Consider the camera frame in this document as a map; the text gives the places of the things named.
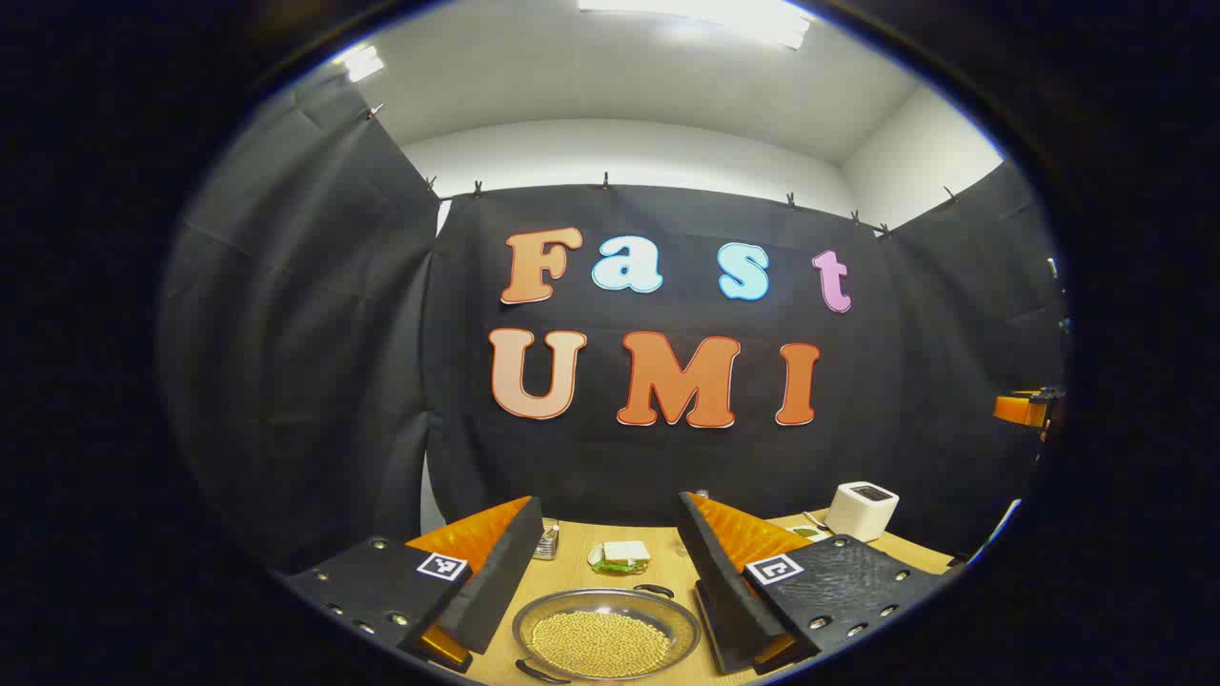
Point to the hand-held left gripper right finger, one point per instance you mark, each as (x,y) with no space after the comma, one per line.
(720,600)

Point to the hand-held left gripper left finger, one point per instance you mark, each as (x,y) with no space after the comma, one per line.
(498,593)

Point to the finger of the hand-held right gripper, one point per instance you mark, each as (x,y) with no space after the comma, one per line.
(1015,410)

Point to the metal mesh holder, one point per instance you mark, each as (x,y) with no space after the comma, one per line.
(547,543)

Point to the sandwich with lettuce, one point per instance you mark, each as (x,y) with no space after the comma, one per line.
(621,554)

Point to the white divided dish with grains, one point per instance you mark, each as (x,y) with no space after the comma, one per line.
(805,532)

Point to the pile of soybeans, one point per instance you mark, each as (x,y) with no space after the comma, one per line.
(600,643)

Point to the thin metal utensil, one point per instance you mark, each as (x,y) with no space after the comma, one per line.
(815,520)

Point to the white toaster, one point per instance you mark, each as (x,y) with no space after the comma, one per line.
(861,513)

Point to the black backdrop cloth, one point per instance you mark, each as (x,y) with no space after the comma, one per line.
(334,362)

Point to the ceiling light panel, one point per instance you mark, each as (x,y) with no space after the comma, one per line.
(362,63)

